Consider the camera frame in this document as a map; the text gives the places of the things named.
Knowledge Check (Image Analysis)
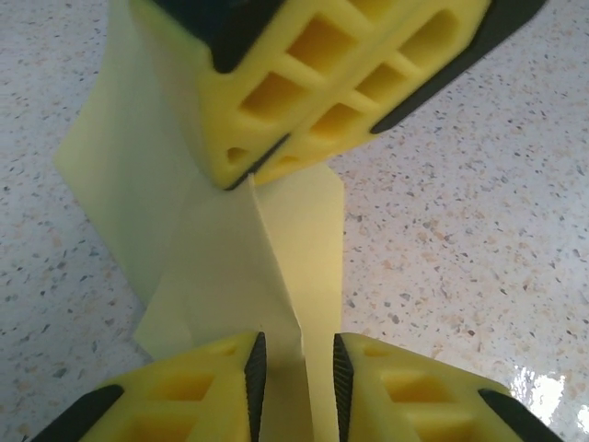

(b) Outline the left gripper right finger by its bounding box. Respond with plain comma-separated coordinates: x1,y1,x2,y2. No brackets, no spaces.
332,332,562,442

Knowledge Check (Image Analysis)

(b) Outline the yellow paper sheet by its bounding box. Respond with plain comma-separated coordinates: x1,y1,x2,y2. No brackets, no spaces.
52,0,346,442

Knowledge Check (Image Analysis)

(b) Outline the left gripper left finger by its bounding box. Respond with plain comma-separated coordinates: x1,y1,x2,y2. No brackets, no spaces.
27,330,268,442

